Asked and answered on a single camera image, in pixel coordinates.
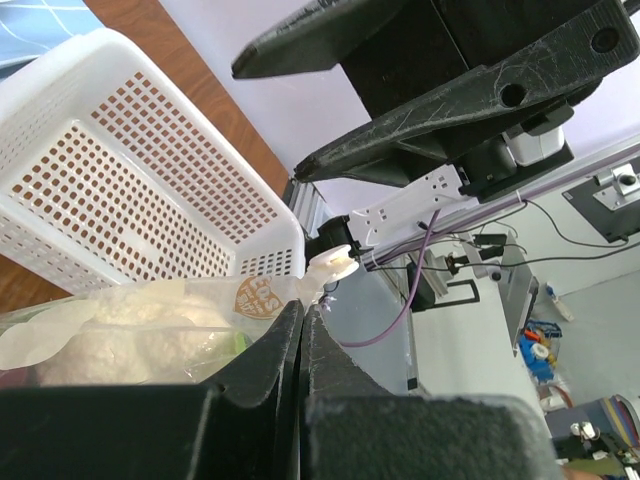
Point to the blue checked cloth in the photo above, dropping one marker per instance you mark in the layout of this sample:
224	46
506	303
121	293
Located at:
30	28

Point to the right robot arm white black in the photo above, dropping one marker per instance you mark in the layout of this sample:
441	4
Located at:
490	172

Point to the right side aluminium rail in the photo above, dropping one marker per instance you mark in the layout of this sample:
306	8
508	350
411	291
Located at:
307	205

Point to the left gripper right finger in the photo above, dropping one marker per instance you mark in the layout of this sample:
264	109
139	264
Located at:
353	428

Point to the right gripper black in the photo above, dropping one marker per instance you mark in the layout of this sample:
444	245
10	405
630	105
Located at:
440	78

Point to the fake white cauliflower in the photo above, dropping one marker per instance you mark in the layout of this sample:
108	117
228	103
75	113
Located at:
145	343

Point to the white perforated plastic basket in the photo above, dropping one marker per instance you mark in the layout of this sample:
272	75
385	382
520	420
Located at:
110	174

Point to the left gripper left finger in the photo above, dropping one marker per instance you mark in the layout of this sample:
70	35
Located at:
237	424

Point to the clear zip top bag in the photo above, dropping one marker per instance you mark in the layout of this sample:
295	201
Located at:
250	305

